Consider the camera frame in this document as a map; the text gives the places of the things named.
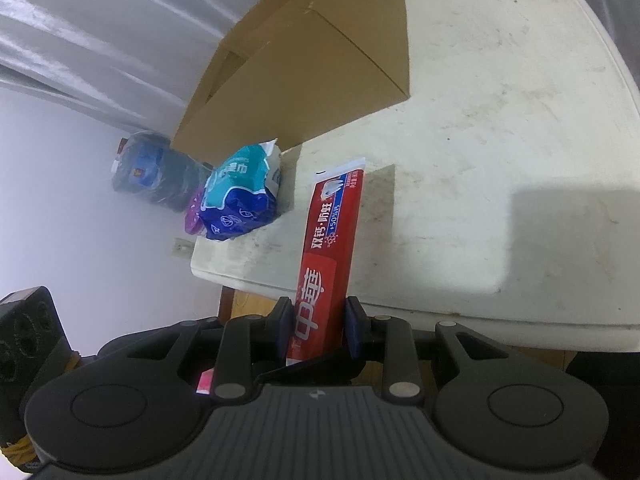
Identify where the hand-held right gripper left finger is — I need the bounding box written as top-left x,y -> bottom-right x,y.
97,296 -> 296,401

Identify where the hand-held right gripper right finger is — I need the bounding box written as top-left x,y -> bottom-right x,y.
344,296 -> 511,401

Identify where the red toothpaste tube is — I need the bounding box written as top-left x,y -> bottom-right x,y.
285,156 -> 368,365

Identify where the blue wet wipes pack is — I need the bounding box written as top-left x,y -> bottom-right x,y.
200,140 -> 281,240

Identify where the brown cardboard box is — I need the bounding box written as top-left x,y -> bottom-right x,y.
172,0 -> 412,168

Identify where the purple round air freshener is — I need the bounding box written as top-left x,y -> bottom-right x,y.
184,185 -> 208,237

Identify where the white curtain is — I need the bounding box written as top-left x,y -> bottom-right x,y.
0,0 -> 331,131

